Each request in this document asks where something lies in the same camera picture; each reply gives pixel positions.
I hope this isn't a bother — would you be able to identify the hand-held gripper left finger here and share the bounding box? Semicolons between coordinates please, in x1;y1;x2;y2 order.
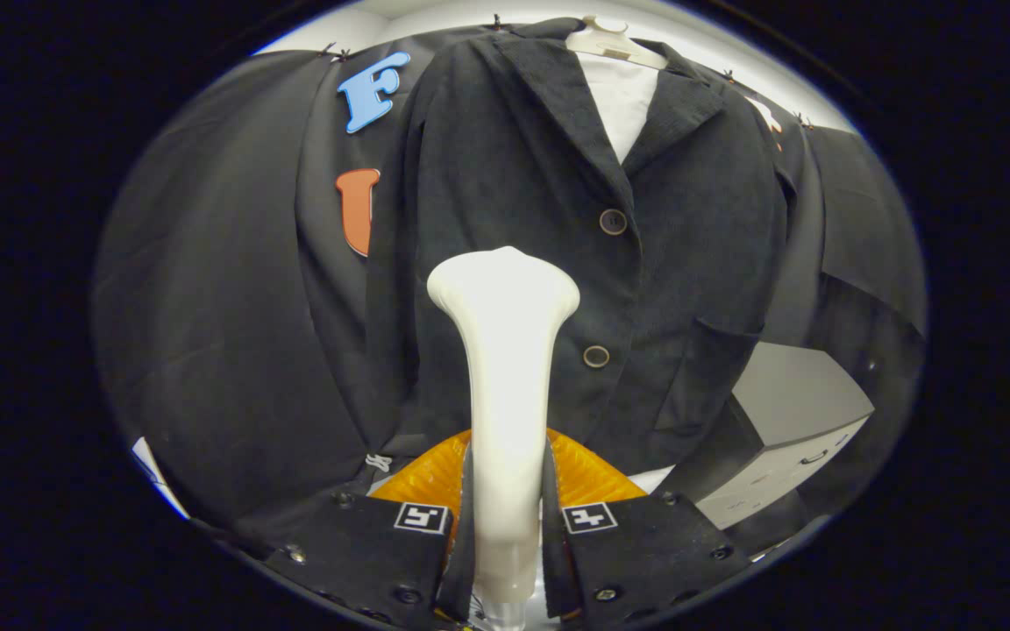
264;429;478;631

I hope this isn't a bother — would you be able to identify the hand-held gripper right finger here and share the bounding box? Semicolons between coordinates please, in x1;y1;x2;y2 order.
543;429;752;623

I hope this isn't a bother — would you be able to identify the white garment steamer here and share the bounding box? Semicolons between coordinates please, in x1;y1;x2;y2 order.
427;246;582;628

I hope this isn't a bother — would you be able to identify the black blazer jacket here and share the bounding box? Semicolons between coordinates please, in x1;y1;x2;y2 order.
365;18;792;479

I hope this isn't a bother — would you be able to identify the grey cabinet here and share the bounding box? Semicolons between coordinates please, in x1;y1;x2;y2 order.
696;342;875;530

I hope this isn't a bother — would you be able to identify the black backdrop cloth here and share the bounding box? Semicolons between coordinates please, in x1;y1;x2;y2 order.
93;22;928;546

